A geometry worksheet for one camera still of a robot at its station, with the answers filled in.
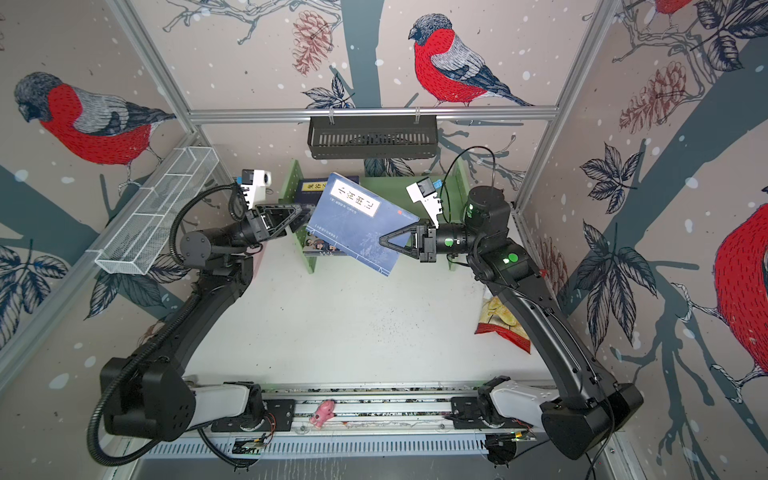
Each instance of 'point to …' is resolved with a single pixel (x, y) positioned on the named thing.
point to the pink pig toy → (324, 412)
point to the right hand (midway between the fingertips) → (377, 249)
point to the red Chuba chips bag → (496, 317)
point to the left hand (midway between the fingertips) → (304, 220)
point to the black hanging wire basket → (372, 136)
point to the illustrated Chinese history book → (316, 246)
